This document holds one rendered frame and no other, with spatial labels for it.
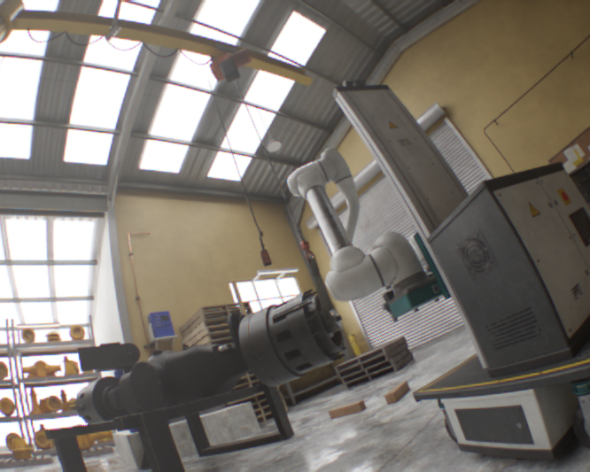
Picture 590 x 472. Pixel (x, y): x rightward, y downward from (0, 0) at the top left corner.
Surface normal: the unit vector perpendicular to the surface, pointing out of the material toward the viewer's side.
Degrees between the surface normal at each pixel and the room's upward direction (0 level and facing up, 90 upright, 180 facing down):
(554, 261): 90
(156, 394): 90
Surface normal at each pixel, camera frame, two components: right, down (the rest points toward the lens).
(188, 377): -0.34, -0.28
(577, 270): 0.14, -0.47
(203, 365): -0.09, -0.39
